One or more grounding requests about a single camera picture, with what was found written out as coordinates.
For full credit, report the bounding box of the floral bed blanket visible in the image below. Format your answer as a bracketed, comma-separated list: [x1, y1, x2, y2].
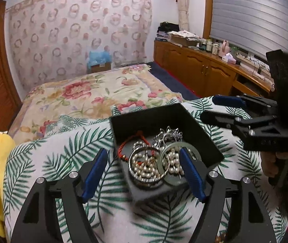
[8, 64, 185, 140]

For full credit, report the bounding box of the pearl necklace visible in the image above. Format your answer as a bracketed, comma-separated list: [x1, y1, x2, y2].
[132, 142, 185, 181]

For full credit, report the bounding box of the grey window blind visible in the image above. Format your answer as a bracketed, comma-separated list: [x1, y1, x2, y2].
[210, 0, 288, 56]

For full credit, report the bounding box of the flat cardboard box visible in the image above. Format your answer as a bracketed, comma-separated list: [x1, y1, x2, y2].
[169, 31, 200, 47]

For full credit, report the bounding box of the cream side curtain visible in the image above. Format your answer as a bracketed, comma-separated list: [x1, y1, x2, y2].
[176, 0, 192, 32]

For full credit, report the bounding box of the wooden sideboard cabinet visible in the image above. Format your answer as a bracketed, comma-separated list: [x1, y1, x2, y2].
[154, 40, 276, 102]

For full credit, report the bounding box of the row of small bottles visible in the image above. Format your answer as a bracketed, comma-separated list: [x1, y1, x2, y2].
[197, 38, 220, 55]

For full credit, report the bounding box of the leaf print tablecloth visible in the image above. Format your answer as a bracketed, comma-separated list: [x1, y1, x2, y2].
[3, 96, 288, 243]

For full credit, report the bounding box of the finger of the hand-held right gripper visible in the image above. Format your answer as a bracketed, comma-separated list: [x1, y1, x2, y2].
[213, 94, 278, 115]
[200, 111, 277, 130]

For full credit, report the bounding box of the silver bangle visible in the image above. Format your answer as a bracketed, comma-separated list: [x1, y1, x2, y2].
[128, 145, 170, 188]

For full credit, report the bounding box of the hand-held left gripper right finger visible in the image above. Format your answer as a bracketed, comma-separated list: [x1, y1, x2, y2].
[179, 147, 277, 243]

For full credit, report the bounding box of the black square box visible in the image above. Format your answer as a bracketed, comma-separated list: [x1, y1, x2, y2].
[109, 103, 225, 203]

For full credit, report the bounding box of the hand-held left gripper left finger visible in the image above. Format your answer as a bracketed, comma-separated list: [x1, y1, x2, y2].
[12, 148, 108, 243]

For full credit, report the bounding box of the circle print curtain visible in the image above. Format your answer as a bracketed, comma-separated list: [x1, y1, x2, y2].
[5, 0, 154, 92]

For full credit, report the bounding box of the small cardboard box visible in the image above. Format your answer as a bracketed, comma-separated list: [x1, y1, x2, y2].
[90, 62, 112, 75]

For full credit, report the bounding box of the blue plastic bag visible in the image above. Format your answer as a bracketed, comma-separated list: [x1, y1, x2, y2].
[88, 50, 114, 67]

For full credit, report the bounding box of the dark blue bedsheet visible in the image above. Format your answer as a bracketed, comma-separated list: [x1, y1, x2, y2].
[146, 62, 200, 101]

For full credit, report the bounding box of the pink tissue box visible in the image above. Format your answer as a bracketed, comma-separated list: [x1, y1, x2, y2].
[222, 53, 237, 64]

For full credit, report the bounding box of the stack of folded clothes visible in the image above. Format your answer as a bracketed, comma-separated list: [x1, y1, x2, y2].
[156, 22, 180, 41]

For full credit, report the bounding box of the person's right hand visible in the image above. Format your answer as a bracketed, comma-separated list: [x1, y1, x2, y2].
[260, 148, 288, 186]

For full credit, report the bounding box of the pink bottle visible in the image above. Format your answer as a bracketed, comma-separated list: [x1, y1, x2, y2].
[218, 40, 232, 56]

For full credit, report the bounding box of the pale jade bangle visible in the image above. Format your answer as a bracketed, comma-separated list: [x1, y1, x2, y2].
[160, 143, 201, 186]

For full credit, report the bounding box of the white power strip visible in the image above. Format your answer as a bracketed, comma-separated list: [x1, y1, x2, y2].
[236, 54, 257, 67]

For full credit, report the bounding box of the silver chain necklace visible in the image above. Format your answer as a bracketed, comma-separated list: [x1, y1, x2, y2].
[153, 126, 184, 146]

